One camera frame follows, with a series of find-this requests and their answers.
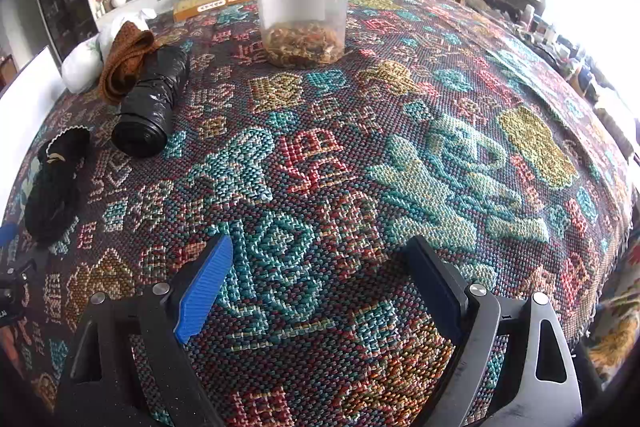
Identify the white storage box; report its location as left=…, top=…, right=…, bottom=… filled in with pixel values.
left=0, top=46, right=65, bottom=216

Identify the brown knitted cloth roll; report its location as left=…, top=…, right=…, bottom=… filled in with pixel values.
left=99, top=22, right=160, bottom=105

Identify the black plastic bag roll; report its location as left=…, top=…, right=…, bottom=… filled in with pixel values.
left=112, top=46, right=190, bottom=158

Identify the white bundled cloth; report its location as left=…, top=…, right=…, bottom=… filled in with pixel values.
left=61, top=9, right=157, bottom=94

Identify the colourful woven table cloth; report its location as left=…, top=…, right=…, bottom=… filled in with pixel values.
left=12, top=0, right=634, bottom=426

